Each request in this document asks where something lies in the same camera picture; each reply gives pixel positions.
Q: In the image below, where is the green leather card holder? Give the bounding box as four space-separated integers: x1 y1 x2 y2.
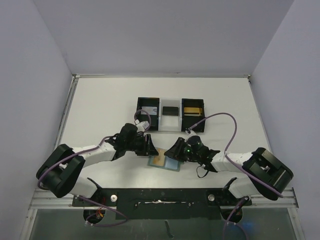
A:
147 156 181 172

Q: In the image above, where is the gold card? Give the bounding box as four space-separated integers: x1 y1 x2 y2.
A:
151 148 166 167
183 107 203 117

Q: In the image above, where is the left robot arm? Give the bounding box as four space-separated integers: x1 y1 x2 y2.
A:
36 121 159 199

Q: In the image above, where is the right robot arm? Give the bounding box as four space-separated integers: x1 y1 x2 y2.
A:
164 135 294 201

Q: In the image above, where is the silver blue card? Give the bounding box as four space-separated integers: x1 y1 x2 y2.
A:
141 106 158 116

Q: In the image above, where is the gold card in bin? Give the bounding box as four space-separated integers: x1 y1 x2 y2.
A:
183 107 203 117

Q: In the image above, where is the black card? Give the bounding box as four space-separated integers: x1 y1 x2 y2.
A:
162 106 180 116

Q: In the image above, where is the white middle bin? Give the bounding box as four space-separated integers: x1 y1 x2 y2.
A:
158 97 182 133

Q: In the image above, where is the black right bin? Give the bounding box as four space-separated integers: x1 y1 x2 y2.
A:
181 98 206 133

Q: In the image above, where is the black bin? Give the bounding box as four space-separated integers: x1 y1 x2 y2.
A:
181 98 206 133
134 97 160 131

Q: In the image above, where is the black left bin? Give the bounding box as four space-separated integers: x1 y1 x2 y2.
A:
134 97 160 131

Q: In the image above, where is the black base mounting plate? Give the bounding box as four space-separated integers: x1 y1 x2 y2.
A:
72 187 251 221

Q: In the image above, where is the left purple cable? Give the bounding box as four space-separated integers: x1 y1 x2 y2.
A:
37 109 152 188

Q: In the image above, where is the purple cable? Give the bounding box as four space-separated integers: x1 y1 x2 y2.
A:
186 112 285 198
37 109 152 188

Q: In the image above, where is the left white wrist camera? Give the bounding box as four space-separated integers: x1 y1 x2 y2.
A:
134 119 150 132

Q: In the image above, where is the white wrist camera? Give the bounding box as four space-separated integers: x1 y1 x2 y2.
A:
134 119 150 132
185 128 197 138

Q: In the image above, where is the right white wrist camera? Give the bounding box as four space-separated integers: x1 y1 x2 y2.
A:
185 128 197 138

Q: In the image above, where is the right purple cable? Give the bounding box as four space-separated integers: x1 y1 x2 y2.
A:
186 112 285 198

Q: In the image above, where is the aluminium front rail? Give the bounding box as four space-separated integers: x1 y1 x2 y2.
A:
28 187 299 210

